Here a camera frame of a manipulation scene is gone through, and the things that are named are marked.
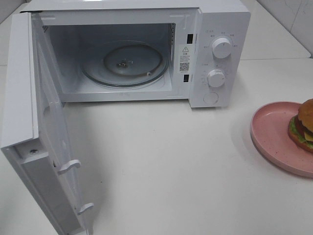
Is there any round white door button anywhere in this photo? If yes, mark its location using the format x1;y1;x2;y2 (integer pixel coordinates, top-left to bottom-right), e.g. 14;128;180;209
203;92;219;105

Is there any white timer knob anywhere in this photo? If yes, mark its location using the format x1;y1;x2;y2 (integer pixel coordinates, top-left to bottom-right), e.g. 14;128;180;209
207;70;226;88

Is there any pink speckled plate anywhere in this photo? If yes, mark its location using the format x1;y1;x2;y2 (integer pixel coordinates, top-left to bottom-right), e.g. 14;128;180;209
250;101;313;178

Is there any burger with lettuce and cheese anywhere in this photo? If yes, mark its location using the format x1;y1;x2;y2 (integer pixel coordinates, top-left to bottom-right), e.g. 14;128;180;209
288;99;313;153

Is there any white microwave door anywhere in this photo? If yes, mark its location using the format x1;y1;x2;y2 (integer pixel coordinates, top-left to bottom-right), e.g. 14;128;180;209
0;12;93;235

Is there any glass microwave turntable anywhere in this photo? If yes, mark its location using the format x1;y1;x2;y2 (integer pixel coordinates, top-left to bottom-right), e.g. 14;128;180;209
81;40;169;88

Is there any white microwave oven body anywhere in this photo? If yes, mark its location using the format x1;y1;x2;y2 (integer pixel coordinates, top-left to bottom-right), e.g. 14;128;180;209
20;0;250;108

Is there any upper white power knob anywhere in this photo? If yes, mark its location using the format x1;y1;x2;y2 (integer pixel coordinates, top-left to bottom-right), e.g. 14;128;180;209
212;37;232;59

